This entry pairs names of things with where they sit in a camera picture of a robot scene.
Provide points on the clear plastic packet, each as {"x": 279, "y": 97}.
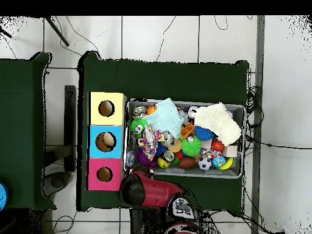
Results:
{"x": 130, "y": 158}

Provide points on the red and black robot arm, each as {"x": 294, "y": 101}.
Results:
{"x": 156, "y": 192}

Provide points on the wooden box with three holes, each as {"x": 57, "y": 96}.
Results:
{"x": 107, "y": 119}

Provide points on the silver drink can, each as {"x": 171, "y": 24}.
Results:
{"x": 167, "y": 138}

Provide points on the mint green knitted cloth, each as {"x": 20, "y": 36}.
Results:
{"x": 165, "y": 118}

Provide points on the small orange basketball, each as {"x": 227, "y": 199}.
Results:
{"x": 151, "y": 110}

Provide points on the small green puffer toy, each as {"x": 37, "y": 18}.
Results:
{"x": 136, "y": 123}

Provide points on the orange plastic toy crate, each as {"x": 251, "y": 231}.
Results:
{"x": 187, "y": 130}

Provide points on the large green puffer toy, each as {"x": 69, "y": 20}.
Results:
{"x": 191, "y": 147}

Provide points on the dark green table cloth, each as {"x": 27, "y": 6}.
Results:
{"x": 170, "y": 78}

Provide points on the black and white soccer ball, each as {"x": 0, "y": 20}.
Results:
{"x": 204, "y": 163}

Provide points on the cream knitted cloth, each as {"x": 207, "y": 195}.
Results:
{"x": 219, "y": 124}

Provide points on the globe print ball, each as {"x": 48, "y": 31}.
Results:
{"x": 218, "y": 162}

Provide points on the black upright panel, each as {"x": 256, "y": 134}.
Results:
{"x": 70, "y": 114}

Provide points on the grey stand foot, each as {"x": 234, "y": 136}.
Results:
{"x": 57, "y": 182}

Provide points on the dark green side cloth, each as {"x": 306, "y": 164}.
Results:
{"x": 22, "y": 121}

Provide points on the black tripod leg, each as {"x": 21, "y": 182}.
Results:
{"x": 57, "y": 31}

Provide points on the blue round object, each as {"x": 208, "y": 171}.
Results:
{"x": 2, "y": 196}

